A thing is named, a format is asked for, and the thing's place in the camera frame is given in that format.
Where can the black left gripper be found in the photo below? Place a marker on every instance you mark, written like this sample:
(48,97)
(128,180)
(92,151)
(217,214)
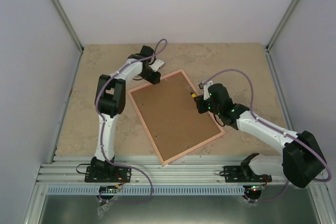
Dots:
(153,80)

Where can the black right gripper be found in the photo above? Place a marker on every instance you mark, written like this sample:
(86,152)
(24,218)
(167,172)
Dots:
(201,108)

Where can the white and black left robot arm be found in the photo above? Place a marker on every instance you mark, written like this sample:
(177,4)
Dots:
(110,102)

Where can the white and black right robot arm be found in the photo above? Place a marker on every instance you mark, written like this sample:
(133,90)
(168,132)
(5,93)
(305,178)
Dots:
(300,160)

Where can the clear plastic bag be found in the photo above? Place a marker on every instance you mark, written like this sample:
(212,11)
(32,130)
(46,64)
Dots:
(102,209)

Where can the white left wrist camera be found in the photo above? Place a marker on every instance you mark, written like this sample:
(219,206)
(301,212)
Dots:
(158,64)

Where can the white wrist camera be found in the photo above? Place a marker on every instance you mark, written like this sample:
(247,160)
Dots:
(158,64)
(204,86)

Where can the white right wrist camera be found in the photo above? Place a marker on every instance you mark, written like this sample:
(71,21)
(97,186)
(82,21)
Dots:
(204,86)

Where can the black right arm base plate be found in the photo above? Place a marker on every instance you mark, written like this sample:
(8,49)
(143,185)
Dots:
(238,174)

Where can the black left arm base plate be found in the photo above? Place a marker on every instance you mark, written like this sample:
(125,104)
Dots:
(113,174)

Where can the aluminium rail mounting base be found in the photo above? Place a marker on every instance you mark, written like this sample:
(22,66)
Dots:
(188,170)

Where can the left aluminium corner post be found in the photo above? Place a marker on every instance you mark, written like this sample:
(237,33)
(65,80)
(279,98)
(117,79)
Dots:
(65,20)

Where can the aluminium corner post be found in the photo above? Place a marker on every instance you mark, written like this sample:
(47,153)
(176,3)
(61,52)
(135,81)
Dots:
(284,20)
(65,20)

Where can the grey slotted cable duct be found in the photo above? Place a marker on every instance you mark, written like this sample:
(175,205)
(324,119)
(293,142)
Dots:
(138,190)

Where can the right aluminium corner post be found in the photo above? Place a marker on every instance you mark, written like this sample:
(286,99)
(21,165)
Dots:
(284,20)

